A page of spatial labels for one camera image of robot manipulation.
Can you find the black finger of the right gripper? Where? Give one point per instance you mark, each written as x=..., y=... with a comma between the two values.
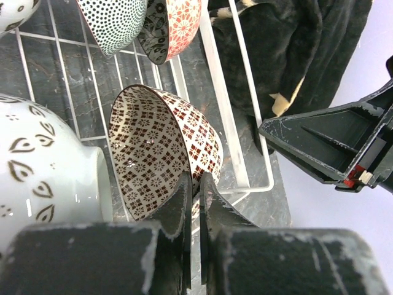
x=349, y=146

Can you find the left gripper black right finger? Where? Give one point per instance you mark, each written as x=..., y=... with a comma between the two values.
x=238, y=257

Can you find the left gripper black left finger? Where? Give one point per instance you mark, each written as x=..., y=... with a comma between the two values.
x=146, y=257

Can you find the brown lattice pattern bowl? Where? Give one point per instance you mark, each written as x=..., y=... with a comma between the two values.
x=155, y=136

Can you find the white leaf motif bowl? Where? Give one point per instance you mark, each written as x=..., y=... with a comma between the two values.
x=47, y=174

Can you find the grey hexagon pattern bowl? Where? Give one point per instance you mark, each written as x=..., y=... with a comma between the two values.
x=114, y=24

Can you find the red rimmed bowl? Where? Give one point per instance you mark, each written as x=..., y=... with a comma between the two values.
x=15, y=12

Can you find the black floral blanket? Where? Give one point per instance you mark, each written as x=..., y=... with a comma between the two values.
x=298, y=51

